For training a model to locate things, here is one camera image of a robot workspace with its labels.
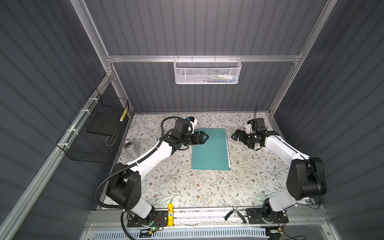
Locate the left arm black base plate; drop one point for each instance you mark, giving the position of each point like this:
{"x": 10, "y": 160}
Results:
{"x": 158, "y": 218}

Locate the black handled pliers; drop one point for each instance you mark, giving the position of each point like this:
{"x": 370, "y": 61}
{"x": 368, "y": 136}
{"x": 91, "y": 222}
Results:
{"x": 235, "y": 212}

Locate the yellow marker in black basket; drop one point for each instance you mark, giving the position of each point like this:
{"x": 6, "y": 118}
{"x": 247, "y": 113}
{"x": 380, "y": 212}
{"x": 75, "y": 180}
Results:
{"x": 123, "y": 115}

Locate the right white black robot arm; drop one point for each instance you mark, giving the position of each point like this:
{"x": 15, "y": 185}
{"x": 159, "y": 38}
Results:
{"x": 306, "y": 177}

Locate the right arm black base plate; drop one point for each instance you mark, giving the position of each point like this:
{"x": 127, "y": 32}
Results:
{"x": 265, "y": 216}

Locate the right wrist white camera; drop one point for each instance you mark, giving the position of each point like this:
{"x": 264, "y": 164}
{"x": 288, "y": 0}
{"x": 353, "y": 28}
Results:
{"x": 248, "y": 127}

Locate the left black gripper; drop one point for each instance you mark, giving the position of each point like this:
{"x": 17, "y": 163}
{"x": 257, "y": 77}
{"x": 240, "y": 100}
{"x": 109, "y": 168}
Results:
{"x": 201, "y": 140}

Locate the yellow glue stick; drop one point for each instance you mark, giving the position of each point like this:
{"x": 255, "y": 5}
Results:
{"x": 170, "y": 215}

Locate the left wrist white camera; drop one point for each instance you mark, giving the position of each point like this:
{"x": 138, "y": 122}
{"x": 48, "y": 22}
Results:
{"x": 192, "y": 120}

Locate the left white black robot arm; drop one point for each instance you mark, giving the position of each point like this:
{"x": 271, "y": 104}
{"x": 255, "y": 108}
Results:
{"x": 125, "y": 183}

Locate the white wire mesh basket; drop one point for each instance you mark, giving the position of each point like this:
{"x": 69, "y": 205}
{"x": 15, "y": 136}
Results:
{"x": 190, "y": 71}

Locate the aluminium frame rails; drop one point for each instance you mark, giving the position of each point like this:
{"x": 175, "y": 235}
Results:
{"x": 56, "y": 55}

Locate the white slotted cable duct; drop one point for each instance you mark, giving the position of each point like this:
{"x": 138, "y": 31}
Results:
{"x": 203, "y": 233}

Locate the silver metal can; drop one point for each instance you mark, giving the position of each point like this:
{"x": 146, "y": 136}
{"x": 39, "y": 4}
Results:
{"x": 130, "y": 150}

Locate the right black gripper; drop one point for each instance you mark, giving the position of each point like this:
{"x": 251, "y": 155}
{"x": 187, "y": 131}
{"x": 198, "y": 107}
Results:
{"x": 237, "y": 133}

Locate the black wire mesh basket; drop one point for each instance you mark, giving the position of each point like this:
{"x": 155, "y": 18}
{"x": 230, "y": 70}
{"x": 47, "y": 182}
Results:
{"x": 95, "y": 133}

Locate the teal paper folder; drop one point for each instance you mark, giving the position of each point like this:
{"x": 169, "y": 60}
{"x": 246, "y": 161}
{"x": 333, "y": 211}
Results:
{"x": 212, "y": 155}

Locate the wrist white camera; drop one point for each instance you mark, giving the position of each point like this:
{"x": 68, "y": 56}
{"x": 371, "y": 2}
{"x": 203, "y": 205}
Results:
{"x": 192, "y": 120}
{"x": 248, "y": 127}

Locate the pens in white basket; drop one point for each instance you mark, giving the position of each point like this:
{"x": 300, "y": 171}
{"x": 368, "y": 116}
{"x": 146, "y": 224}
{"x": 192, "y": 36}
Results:
{"x": 229, "y": 79}

